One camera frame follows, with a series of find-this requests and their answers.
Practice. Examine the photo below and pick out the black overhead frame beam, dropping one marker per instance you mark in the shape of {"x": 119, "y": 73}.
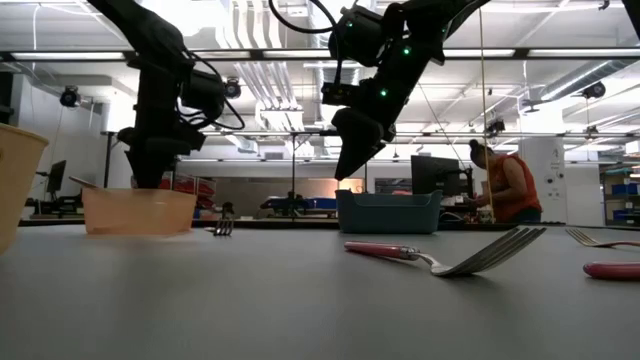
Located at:
{"x": 550, "y": 52}

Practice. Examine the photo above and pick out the shelf with blue bins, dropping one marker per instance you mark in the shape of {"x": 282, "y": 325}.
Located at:
{"x": 622, "y": 190}

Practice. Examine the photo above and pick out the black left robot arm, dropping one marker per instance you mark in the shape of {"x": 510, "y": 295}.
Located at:
{"x": 140, "y": 30}

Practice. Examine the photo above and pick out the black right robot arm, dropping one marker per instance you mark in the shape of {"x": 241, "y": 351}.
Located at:
{"x": 450, "y": 10}

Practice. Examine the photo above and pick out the black desk monitor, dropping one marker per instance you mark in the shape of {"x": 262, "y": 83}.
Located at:
{"x": 430, "y": 172}

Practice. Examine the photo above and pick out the blue crate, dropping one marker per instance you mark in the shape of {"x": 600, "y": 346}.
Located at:
{"x": 320, "y": 202}

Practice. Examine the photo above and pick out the red parts shelf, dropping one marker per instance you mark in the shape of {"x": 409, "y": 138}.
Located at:
{"x": 200, "y": 187}

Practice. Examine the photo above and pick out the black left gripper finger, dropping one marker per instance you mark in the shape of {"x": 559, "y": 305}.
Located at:
{"x": 140, "y": 160}
{"x": 167, "y": 150}

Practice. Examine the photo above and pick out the translucent orange plastic bin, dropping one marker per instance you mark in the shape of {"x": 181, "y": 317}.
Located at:
{"x": 137, "y": 212}

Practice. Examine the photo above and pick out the black background cell frame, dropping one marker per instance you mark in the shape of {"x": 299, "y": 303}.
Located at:
{"x": 107, "y": 160}

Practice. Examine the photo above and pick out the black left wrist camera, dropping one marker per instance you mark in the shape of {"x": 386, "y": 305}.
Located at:
{"x": 202, "y": 92}

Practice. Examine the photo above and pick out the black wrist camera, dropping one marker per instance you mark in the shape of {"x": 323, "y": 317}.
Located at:
{"x": 340, "y": 95}
{"x": 202, "y": 92}

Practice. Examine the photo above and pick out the black ceiling spotlight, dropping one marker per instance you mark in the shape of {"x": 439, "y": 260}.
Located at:
{"x": 594, "y": 90}
{"x": 495, "y": 126}
{"x": 70, "y": 97}
{"x": 232, "y": 88}

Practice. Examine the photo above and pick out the black table frame rail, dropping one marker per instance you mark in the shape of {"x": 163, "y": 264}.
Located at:
{"x": 280, "y": 223}

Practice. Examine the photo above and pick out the person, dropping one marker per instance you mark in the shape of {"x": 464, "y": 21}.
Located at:
{"x": 510, "y": 185}

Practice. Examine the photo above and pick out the white pillar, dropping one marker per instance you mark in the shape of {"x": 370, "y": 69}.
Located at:
{"x": 552, "y": 165}

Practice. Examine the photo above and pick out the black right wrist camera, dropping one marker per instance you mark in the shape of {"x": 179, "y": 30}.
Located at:
{"x": 340, "y": 95}

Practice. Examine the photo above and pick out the black monitor on arm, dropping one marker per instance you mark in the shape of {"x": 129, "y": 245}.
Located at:
{"x": 56, "y": 175}

